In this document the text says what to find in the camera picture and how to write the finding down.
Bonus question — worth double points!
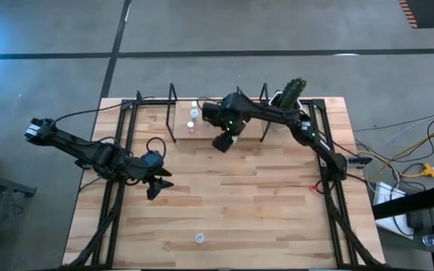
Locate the yellow cable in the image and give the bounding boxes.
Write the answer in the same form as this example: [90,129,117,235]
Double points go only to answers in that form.
[367,127,434,180]

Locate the wooden shelf with black frame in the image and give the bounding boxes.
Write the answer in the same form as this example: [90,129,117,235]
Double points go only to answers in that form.
[165,82,270,144]

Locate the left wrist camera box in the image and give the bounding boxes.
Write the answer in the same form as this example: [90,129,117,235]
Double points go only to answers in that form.
[142,151,164,169]

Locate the black orange-edged floor mat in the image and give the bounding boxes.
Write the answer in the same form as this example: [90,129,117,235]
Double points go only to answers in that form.
[397,0,434,29]

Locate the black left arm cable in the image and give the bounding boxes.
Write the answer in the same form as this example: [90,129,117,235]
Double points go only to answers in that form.
[49,96,167,159]

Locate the grey metal stand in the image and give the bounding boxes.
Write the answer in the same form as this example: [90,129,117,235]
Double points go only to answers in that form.
[0,169,37,271]

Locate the black metal table frame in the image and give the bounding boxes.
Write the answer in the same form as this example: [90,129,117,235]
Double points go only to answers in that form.
[64,98,382,269]

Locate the white power strip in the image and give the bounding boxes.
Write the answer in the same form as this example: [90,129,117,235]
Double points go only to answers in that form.
[373,181,406,206]

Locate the white hexagonal plant pot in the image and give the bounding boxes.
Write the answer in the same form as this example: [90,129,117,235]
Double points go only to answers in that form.
[267,90,303,132]

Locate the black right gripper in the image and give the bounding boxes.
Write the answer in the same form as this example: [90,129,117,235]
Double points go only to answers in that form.
[200,93,255,154]

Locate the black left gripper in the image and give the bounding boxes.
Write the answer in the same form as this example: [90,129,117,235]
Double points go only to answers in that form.
[126,152,175,201]

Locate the green cactus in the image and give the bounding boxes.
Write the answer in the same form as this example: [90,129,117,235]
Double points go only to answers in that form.
[277,77,307,111]

